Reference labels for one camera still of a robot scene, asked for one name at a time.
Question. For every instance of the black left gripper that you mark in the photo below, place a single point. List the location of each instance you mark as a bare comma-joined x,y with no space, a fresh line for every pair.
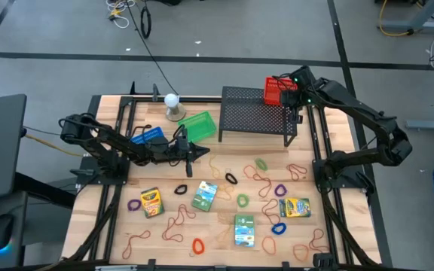
173,152

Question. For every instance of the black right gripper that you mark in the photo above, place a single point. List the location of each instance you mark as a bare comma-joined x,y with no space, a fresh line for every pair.
301,98

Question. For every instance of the red plastic mesh basket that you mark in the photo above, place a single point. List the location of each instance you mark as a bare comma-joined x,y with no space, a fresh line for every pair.
271,92

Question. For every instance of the green plastic mesh basket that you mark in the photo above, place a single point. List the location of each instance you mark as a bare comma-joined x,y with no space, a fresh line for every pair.
198,127

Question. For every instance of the yellow rubber band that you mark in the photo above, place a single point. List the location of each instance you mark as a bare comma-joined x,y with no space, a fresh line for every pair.
213,171
226,226
225,197

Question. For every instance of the blue plastic mesh basket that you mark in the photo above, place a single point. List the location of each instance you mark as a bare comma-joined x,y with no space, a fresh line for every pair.
147,134

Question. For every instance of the yellow crayon box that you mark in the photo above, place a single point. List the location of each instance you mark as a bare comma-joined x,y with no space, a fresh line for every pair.
152,202

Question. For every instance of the green crayon box landscape print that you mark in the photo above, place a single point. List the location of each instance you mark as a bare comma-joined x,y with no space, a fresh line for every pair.
244,230
204,196

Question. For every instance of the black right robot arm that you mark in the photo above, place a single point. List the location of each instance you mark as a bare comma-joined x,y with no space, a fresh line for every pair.
352,103

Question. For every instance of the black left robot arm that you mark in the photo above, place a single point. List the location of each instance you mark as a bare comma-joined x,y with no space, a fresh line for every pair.
104,137

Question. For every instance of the grey desk foot bar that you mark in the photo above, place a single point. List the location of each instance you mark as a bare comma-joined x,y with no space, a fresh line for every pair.
428,125

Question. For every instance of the grey desk base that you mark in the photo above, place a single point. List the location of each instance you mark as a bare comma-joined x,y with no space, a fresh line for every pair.
416,25

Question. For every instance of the grey side desk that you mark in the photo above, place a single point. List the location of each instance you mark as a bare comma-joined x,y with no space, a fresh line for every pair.
18,226

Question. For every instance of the black perforated metal shelf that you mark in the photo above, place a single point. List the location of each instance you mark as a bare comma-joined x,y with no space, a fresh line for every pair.
247,113

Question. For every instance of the white light bulb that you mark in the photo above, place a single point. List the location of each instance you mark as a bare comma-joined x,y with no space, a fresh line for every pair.
171,100

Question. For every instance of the yellow green marker box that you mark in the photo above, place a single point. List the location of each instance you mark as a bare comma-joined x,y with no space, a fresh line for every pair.
295,207

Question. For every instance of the orange rubber band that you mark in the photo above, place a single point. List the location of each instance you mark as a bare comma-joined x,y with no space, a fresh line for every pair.
294,252
263,244

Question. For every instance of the black computer mouse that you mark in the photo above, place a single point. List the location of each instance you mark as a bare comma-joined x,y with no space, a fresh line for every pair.
0,227

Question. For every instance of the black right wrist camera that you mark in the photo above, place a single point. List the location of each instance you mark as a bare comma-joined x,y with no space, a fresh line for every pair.
295,114

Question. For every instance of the silver metal bracket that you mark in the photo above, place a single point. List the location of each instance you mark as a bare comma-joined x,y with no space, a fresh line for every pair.
115,268

